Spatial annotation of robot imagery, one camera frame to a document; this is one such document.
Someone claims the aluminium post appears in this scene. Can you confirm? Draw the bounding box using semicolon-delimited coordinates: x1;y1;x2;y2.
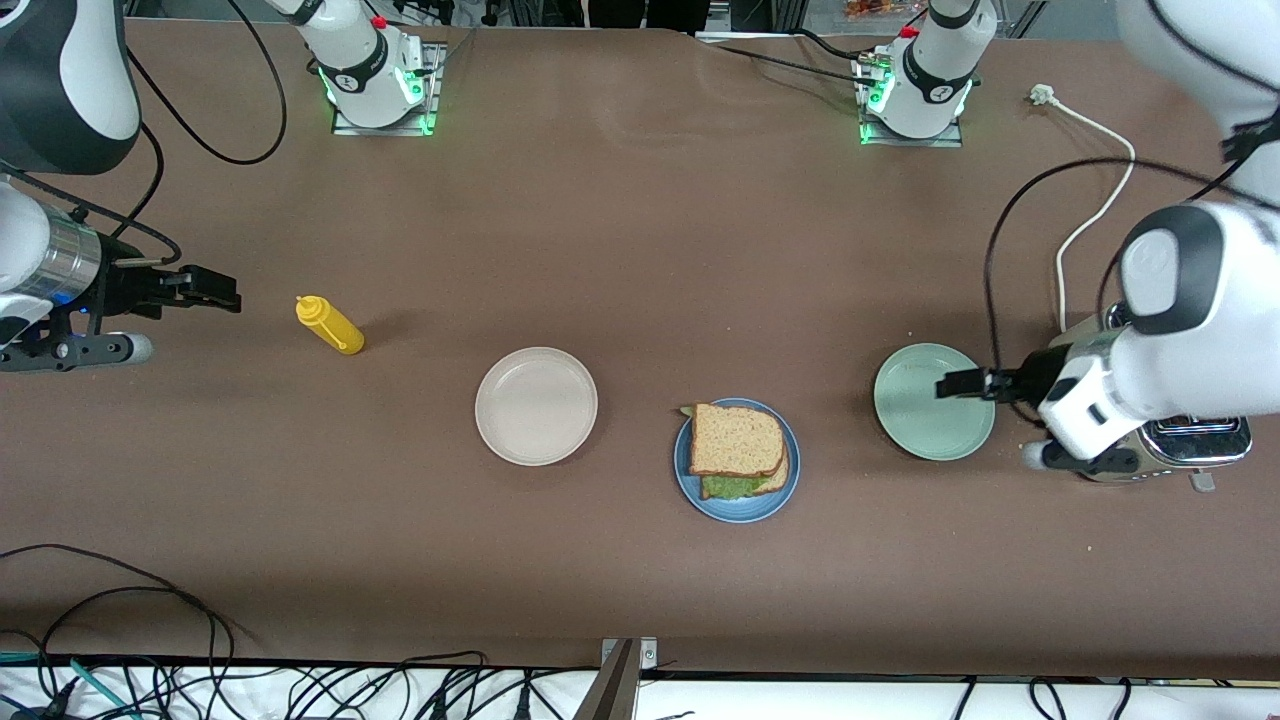
572;640;641;720

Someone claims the yellow mustard squeeze bottle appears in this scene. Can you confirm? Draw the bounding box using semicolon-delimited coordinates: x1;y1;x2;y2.
295;295;366;356

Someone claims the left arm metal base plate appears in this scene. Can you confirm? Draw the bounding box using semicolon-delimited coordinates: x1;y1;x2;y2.
855;55;966;149

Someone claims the blue round plate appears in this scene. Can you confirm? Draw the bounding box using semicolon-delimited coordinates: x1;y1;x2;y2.
673;397;802;524

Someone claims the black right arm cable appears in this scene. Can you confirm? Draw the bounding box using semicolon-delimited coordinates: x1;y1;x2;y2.
0;0;289;266

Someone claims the white toaster power cord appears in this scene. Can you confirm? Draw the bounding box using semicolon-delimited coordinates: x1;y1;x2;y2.
1030;85;1138;333

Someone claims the green lettuce leaf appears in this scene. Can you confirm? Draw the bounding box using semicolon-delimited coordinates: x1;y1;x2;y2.
680;404;773;500

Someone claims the thin black table cable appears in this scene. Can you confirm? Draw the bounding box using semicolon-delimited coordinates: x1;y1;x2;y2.
700;28;886;83

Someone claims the small metal bracket plate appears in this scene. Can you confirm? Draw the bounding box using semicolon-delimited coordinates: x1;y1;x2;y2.
600;637;659;669

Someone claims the beige chrome toaster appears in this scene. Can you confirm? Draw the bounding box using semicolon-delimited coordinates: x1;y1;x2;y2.
1048;308;1254;493

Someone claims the brown bread slice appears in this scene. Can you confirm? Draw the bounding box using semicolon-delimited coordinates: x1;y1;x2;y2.
700;445;793;500
688;402;787;479

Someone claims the black looped cable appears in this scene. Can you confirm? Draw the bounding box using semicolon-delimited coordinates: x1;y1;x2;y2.
0;545;236;691

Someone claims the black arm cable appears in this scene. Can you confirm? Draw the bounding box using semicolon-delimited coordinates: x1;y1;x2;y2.
984;0;1280;401
0;0;289;266

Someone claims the beige round plate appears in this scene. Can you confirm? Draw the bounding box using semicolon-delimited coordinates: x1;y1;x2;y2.
474;346;599;467

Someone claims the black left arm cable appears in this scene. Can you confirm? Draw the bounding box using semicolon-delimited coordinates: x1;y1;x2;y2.
984;0;1280;401

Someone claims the green round plate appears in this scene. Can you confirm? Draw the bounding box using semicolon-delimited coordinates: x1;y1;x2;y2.
873;342;997;462

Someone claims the teal cable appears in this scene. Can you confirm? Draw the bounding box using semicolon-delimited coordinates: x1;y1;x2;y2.
0;650;141;720

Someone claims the brown table cover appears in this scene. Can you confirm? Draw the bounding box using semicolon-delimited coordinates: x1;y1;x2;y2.
0;18;1280;681

